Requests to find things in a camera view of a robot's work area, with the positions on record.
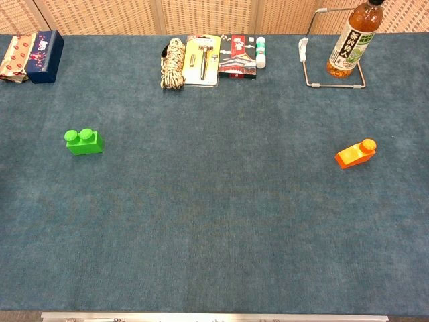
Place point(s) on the wicker folding screen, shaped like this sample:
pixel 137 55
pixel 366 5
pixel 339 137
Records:
pixel 207 16

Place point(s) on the gold red-patterned package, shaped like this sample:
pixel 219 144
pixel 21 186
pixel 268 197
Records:
pixel 15 57

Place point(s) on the navy blue floral box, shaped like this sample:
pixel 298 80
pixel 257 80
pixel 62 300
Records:
pixel 43 63

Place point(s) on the razor in yellow blister pack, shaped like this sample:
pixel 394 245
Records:
pixel 192 70

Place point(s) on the green toy brick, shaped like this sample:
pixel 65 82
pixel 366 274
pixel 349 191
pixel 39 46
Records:
pixel 85 146

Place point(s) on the white green tube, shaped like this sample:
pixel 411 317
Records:
pixel 260 53

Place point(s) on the white clip on stand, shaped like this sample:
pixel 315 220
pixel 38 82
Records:
pixel 303 50

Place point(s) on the amber tea bottle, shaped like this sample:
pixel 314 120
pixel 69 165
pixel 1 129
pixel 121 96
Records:
pixel 348 50

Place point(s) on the black red palace-print box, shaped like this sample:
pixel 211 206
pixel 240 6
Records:
pixel 236 63

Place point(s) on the orange toy brick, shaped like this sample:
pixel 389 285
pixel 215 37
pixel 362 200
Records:
pixel 352 157

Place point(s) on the aluminium rail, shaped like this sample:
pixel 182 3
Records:
pixel 214 317

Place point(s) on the blue table cloth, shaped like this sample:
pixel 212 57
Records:
pixel 214 201

